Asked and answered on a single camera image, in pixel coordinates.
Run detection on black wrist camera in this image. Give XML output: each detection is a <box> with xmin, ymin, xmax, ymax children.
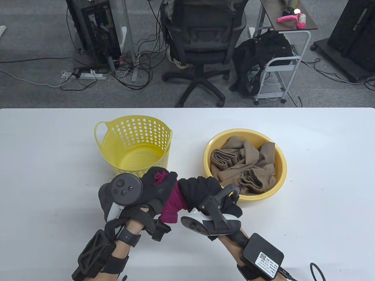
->
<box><xmin>149</xmin><ymin>218</ymin><xmax>172</xmax><ymax>242</ymax></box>

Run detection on white cart with brown top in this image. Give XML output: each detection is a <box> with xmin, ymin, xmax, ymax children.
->
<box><xmin>253</xmin><ymin>0</ymin><xmax>318</xmax><ymax>105</ymax></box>

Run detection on black floor cables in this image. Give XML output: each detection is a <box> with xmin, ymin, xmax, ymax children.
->
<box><xmin>302</xmin><ymin>57</ymin><xmax>375</xmax><ymax>92</ymax></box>

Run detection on white power strip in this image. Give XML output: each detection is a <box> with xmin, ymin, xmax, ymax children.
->
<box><xmin>61</xmin><ymin>70</ymin><xmax>108</xmax><ymax>80</ymax></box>

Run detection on yellow plastic basin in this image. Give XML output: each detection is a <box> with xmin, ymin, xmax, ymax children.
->
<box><xmin>203</xmin><ymin>128</ymin><xmax>287</xmax><ymax>203</ymax></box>

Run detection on black battery box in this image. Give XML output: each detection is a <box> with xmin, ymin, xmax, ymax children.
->
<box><xmin>243</xmin><ymin>233</ymin><xmax>284</xmax><ymax>278</ymax></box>

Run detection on tan shorts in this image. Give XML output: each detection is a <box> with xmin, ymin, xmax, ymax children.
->
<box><xmin>210</xmin><ymin>136</ymin><xmax>277</xmax><ymax>195</ymax></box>

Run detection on beige bag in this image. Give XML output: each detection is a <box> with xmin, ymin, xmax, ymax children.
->
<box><xmin>168</xmin><ymin>56</ymin><xmax>188</xmax><ymax>70</ymax></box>

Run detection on black backpack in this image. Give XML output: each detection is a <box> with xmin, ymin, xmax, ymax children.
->
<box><xmin>229</xmin><ymin>29</ymin><xmax>294</xmax><ymax>97</ymax></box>

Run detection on black forearm strap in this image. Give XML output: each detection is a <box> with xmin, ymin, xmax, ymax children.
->
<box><xmin>237</xmin><ymin>258</ymin><xmax>264</xmax><ymax>281</ymax></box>

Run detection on black wrist band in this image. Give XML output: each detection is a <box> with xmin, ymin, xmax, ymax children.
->
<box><xmin>116</xmin><ymin>227</ymin><xmax>142</xmax><ymax>248</ymax></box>

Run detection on grey metal desk leg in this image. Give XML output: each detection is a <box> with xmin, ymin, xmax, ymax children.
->
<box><xmin>122</xmin><ymin>0</ymin><xmax>139</xmax><ymax>83</ymax></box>

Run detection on white floor cable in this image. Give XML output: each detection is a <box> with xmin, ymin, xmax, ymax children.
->
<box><xmin>0</xmin><ymin>69</ymin><xmax>63</xmax><ymax>88</ymax></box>

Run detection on black cable tangle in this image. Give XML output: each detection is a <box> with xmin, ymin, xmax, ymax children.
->
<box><xmin>60</xmin><ymin>0</ymin><xmax>170</xmax><ymax>92</ymax></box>

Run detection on pink handheld tool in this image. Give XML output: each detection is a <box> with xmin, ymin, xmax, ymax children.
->
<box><xmin>277</xmin><ymin>14</ymin><xmax>306</xmax><ymax>29</ymax></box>

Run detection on person's left hand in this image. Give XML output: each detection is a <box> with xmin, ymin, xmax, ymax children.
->
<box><xmin>120</xmin><ymin>166</ymin><xmax>179</xmax><ymax>232</ymax></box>

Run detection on black computer tower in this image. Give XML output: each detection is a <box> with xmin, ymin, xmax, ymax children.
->
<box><xmin>65</xmin><ymin>0</ymin><xmax>122</xmax><ymax>69</ymax></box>

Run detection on black office chair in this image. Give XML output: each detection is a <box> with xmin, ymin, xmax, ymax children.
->
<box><xmin>161</xmin><ymin>0</ymin><xmax>248</xmax><ymax>108</ymax></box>

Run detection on small black device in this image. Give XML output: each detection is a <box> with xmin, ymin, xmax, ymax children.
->
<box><xmin>282</xmin><ymin>6</ymin><xmax>302</xmax><ymax>17</ymax></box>

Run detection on grey handheld controller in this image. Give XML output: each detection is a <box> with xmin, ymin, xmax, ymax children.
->
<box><xmin>98</xmin><ymin>173</ymin><xmax>144</xmax><ymax>223</ymax></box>
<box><xmin>180</xmin><ymin>184</ymin><xmax>242</xmax><ymax>237</ymax></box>

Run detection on black wheeled cabinet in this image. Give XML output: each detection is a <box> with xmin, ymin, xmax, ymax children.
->
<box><xmin>311</xmin><ymin>0</ymin><xmax>375</xmax><ymax>84</ymax></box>

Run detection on person's right forearm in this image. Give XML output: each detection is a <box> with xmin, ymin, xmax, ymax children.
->
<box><xmin>215</xmin><ymin>233</ymin><xmax>255</xmax><ymax>281</ymax></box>

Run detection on black battery box cable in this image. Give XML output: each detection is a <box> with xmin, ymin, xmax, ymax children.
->
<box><xmin>278</xmin><ymin>262</ymin><xmax>325</xmax><ymax>281</ymax></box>

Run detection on person's right hand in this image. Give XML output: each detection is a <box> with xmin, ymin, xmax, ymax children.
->
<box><xmin>178</xmin><ymin>176</ymin><xmax>243</xmax><ymax>218</ymax></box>

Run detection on person's left forearm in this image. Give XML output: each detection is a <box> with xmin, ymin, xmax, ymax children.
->
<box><xmin>100</xmin><ymin>220</ymin><xmax>144</xmax><ymax>281</ymax></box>

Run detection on black forearm brace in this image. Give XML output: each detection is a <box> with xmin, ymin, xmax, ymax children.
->
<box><xmin>72</xmin><ymin>230</ymin><xmax>129</xmax><ymax>281</ymax></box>

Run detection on maroon shorts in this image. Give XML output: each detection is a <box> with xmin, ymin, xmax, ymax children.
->
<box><xmin>154</xmin><ymin>171</ymin><xmax>189</xmax><ymax>224</ymax></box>

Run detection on yellow perforated plastic basket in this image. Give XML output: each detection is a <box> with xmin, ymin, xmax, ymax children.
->
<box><xmin>94</xmin><ymin>116</ymin><xmax>173</xmax><ymax>188</ymax></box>

